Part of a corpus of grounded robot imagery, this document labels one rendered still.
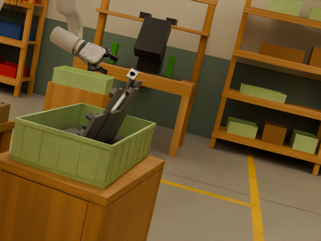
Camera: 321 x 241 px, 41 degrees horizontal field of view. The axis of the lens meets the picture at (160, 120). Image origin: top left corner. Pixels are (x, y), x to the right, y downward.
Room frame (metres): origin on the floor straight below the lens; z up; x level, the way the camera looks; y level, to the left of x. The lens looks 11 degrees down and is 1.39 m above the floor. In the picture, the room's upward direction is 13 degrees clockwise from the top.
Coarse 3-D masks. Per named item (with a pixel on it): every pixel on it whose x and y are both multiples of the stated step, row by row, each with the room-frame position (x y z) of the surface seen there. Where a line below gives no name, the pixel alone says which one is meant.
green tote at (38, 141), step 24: (24, 120) 1.62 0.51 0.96; (48, 120) 1.88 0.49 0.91; (72, 120) 2.13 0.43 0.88; (144, 120) 2.14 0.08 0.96; (24, 144) 1.62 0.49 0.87; (48, 144) 1.60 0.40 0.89; (72, 144) 1.57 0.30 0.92; (96, 144) 1.55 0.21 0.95; (120, 144) 1.62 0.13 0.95; (144, 144) 2.00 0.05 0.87; (48, 168) 1.59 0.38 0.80; (72, 168) 1.57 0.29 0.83; (96, 168) 1.55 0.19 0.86; (120, 168) 1.70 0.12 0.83
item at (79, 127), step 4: (68, 128) 2.08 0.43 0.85; (72, 128) 2.10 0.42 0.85; (76, 128) 2.11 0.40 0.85; (80, 128) 2.13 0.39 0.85; (116, 136) 2.13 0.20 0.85; (120, 136) 2.15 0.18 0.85; (112, 140) 2.04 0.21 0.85; (116, 140) 2.06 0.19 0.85; (120, 140) 2.08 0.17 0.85; (112, 144) 1.97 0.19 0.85
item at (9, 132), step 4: (0, 132) 1.92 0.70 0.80; (4, 132) 1.92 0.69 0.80; (8, 132) 1.95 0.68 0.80; (0, 136) 1.92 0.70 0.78; (4, 136) 1.92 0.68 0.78; (8, 136) 1.96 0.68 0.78; (0, 140) 1.92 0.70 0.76; (4, 140) 1.93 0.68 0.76; (8, 140) 1.96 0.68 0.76; (0, 144) 1.92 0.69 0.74; (4, 144) 1.94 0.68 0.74; (8, 144) 1.97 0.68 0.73; (0, 148) 1.92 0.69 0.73; (4, 148) 1.94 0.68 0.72; (8, 148) 1.97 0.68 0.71; (0, 152) 1.92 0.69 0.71
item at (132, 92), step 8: (128, 88) 1.86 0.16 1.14; (136, 88) 1.86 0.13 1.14; (128, 96) 1.85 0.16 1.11; (128, 104) 1.89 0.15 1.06; (112, 112) 1.77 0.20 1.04; (120, 112) 1.86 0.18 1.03; (112, 120) 1.82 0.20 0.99; (104, 128) 1.79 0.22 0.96; (112, 128) 1.90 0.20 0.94; (96, 136) 1.77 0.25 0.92; (104, 136) 1.87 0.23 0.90
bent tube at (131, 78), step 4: (132, 68) 2.03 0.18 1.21; (128, 72) 2.01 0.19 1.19; (132, 72) 2.02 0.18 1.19; (136, 72) 2.02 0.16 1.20; (128, 76) 1.99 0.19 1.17; (132, 76) 2.00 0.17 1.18; (136, 76) 2.01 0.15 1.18; (128, 80) 2.03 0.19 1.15; (132, 80) 2.02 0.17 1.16; (128, 84) 2.05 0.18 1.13; (124, 92) 2.07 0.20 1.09; (124, 96) 2.06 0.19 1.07; (120, 100) 2.05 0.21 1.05; (124, 100) 2.06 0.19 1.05; (116, 104) 2.03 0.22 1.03; (120, 104) 2.04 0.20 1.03; (112, 108) 2.01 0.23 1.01; (116, 108) 2.01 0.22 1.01
